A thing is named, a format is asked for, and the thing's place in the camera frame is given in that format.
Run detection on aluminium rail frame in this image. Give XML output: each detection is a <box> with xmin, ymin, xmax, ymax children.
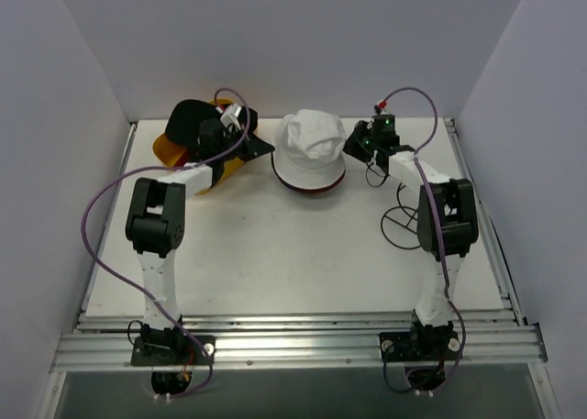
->
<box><xmin>36</xmin><ymin>116</ymin><xmax>563</xmax><ymax>419</ymax></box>

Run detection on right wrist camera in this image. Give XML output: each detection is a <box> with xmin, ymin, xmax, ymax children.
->
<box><xmin>372</xmin><ymin>100</ymin><xmax>395</xmax><ymax>122</ymax></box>

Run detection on black cap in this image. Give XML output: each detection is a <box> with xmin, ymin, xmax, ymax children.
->
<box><xmin>163</xmin><ymin>99</ymin><xmax>258</xmax><ymax>158</ymax></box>

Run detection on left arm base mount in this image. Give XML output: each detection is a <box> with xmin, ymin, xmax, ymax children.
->
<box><xmin>130</xmin><ymin>330</ymin><xmax>216</xmax><ymax>367</ymax></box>

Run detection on yellow bin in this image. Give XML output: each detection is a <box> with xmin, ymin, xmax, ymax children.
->
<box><xmin>152</xmin><ymin>99</ymin><xmax>247</xmax><ymax>186</ymax></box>

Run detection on black wire hat stand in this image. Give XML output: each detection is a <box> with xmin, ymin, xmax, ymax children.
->
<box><xmin>365</xmin><ymin>162</ymin><xmax>421</xmax><ymax>251</ymax></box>

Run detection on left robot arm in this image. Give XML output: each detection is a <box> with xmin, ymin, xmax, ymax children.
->
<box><xmin>125</xmin><ymin>114</ymin><xmax>273</xmax><ymax>363</ymax></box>

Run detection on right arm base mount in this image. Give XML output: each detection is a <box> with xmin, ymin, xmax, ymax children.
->
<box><xmin>378</xmin><ymin>331</ymin><xmax>460</xmax><ymax>362</ymax></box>

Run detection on white hat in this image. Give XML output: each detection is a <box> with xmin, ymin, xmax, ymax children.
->
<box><xmin>271</xmin><ymin>109</ymin><xmax>347</xmax><ymax>189</ymax></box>

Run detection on blue bucket hat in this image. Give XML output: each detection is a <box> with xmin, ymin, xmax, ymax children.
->
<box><xmin>277</xmin><ymin>176</ymin><xmax>303</xmax><ymax>193</ymax></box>

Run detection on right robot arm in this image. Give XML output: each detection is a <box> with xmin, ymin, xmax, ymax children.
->
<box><xmin>271</xmin><ymin>109</ymin><xmax>479</xmax><ymax>358</ymax></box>

